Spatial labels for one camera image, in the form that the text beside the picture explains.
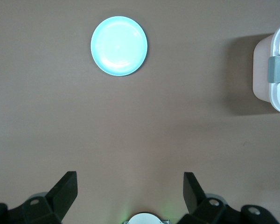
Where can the white lidded storage box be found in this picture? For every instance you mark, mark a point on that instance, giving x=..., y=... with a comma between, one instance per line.
x=261, y=70

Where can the brown table mat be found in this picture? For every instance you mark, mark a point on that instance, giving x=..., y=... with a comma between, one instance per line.
x=60, y=128

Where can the light blue plate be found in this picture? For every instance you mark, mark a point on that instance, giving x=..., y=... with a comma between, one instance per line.
x=119, y=46

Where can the grey box latch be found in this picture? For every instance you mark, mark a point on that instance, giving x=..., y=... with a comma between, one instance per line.
x=277, y=69

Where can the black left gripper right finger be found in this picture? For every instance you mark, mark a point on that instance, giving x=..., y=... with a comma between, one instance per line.
x=196, y=200

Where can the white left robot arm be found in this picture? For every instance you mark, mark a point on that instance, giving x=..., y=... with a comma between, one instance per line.
x=143, y=218

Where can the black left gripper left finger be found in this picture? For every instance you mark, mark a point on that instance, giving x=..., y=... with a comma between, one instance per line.
x=58, y=198

